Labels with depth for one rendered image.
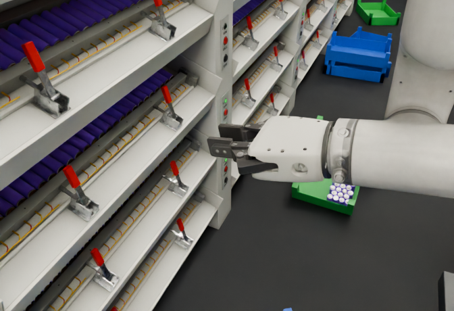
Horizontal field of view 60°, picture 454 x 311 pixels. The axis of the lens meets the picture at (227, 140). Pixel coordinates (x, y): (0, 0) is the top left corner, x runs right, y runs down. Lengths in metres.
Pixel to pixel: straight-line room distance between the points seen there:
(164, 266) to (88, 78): 0.59
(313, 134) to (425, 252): 0.87
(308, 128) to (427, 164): 0.15
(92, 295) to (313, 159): 0.50
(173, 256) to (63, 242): 0.47
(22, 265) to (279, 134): 0.40
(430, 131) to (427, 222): 0.95
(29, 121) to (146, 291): 0.59
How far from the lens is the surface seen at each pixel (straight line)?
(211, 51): 0.89
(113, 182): 0.71
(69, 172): 0.63
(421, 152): 0.48
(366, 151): 0.48
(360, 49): 2.27
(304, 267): 1.19
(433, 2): 0.41
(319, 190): 1.38
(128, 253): 0.85
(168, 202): 0.93
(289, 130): 0.53
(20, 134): 0.53
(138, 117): 0.79
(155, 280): 1.03
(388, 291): 1.21
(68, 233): 0.66
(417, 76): 0.54
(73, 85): 0.59
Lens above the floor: 0.96
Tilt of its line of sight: 37 degrees down
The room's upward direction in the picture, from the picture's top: straight up
